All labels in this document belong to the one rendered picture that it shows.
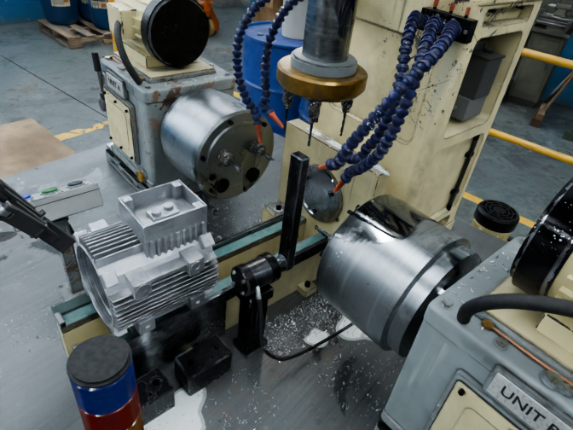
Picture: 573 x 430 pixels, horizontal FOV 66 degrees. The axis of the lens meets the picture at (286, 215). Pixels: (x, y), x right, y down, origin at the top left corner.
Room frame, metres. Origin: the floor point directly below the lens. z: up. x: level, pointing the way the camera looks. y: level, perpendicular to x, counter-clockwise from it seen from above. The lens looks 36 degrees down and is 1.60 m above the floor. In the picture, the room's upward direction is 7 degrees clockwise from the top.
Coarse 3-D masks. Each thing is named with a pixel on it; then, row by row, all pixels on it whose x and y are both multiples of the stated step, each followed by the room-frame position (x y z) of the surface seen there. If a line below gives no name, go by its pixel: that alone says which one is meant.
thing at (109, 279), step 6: (78, 234) 0.57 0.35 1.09; (204, 234) 0.61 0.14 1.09; (210, 234) 0.62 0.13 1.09; (78, 240) 0.57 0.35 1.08; (198, 240) 0.61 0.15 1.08; (204, 240) 0.61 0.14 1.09; (210, 240) 0.61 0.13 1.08; (204, 246) 0.60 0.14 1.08; (210, 246) 0.60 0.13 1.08; (114, 270) 0.50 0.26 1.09; (102, 276) 0.48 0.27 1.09; (108, 276) 0.49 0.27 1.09; (114, 276) 0.49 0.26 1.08; (102, 282) 0.48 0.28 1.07; (108, 282) 0.48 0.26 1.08; (114, 282) 0.48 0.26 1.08; (84, 288) 0.58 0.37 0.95; (210, 288) 0.61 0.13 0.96; (114, 330) 0.48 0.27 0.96; (126, 330) 0.49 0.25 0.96
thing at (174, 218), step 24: (144, 192) 0.65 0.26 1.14; (168, 192) 0.68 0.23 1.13; (192, 192) 0.66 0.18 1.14; (120, 216) 0.62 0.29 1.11; (144, 216) 0.61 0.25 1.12; (168, 216) 0.61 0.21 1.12; (192, 216) 0.61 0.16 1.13; (144, 240) 0.55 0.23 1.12; (168, 240) 0.58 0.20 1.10; (192, 240) 0.61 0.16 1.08
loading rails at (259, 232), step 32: (224, 256) 0.76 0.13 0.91; (256, 256) 0.83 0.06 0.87; (320, 256) 0.84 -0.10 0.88; (224, 288) 0.64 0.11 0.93; (288, 288) 0.77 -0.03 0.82; (64, 320) 0.51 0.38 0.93; (96, 320) 0.55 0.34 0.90; (160, 320) 0.55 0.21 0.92; (192, 320) 0.57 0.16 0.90; (224, 320) 0.63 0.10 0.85; (160, 352) 0.52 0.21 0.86
